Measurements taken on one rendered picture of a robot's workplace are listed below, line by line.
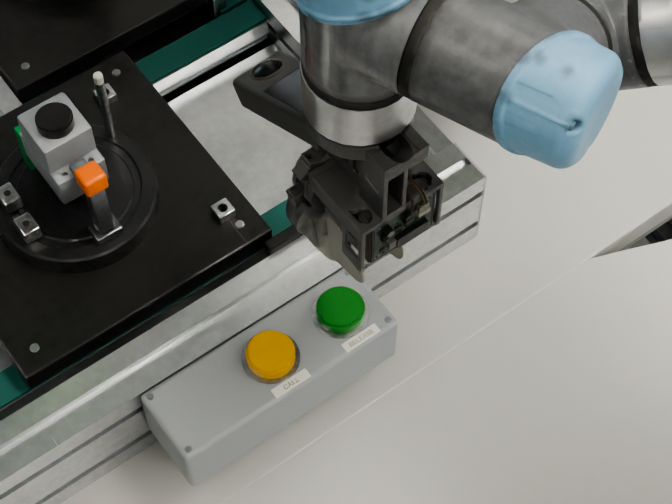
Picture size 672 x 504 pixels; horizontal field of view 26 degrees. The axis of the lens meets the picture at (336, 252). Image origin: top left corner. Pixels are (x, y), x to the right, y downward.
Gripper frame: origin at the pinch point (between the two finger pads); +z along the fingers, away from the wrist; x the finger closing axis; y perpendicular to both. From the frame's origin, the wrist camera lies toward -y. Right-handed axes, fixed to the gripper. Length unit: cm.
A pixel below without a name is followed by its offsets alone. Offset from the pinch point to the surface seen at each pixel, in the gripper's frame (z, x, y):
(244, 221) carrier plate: 8.6, -2.3, -10.7
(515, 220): 19.6, 21.7, -1.8
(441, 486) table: 19.8, -0.3, 14.9
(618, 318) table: 19.8, 22.6, 11.7
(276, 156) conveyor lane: 13.9, 5.7, -17.8
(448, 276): 19.6, 12.9, -0.8
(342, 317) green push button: 8.4, -1.1, 1.8
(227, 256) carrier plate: 8.7, -5.4, -8.7
